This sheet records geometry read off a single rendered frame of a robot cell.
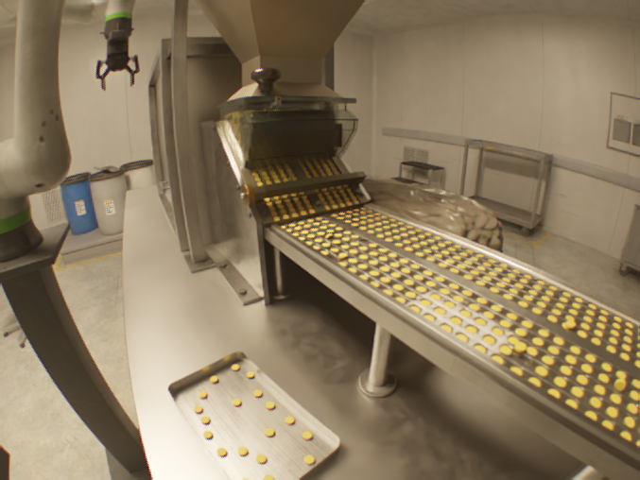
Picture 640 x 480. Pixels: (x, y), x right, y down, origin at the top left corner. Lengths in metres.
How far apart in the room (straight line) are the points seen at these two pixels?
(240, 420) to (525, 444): 0.34
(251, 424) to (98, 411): 0.73
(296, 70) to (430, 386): 0.57
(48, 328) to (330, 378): 0.69
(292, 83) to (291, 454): 0.57
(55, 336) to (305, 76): 0.84
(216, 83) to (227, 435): 0.72
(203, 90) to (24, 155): 0.44
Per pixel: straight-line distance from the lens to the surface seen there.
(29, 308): 0.84
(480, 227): 0.54
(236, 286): 0.60
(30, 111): 0.66
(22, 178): 0.67
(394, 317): 0.28
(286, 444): 0.36
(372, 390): 0.40
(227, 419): 0.39
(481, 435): 0.40
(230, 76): 0.80
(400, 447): 0.37
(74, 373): 0.94
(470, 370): 0.25
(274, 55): 0.58
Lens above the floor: 1.12
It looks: 23 degrees down
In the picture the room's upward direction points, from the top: straight up
